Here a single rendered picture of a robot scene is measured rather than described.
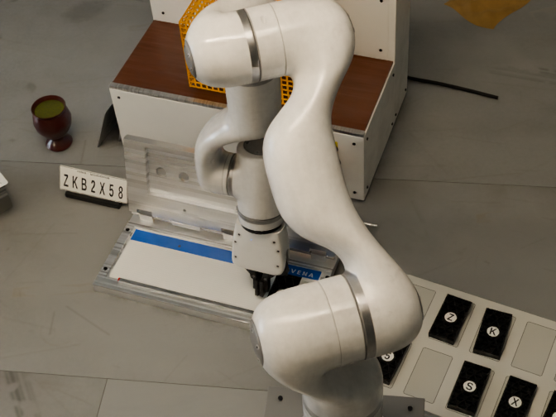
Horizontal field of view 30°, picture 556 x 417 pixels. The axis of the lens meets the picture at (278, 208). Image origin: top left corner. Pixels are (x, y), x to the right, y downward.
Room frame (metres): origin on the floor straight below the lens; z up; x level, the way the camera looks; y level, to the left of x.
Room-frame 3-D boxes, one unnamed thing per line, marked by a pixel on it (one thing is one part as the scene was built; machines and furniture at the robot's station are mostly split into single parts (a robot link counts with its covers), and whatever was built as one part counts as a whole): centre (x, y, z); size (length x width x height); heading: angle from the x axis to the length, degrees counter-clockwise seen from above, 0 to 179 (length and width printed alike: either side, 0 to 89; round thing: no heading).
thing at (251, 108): (1.27, 0.06, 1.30); 0.16 x 0.09 x 0.30; 71
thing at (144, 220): (1.28, 0.13, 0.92); 0.44 x 0.21 x 0.04; 67
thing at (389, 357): (1.04, -0.17, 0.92); 0.10 x 0.05 x 0.01; 148
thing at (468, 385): (0.96, -0.30, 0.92); 0.10 x 0.05 x 0.01; 151
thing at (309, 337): (0.81, -0.04, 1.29); 0.19 x 0.12 x 0.24; 102
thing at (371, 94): (1.68, -0.10, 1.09); 0.75 x 0.40 x 0.38; 67
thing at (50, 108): (1.70, 0.47, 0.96); 0.09 x 0.09 x 0.11
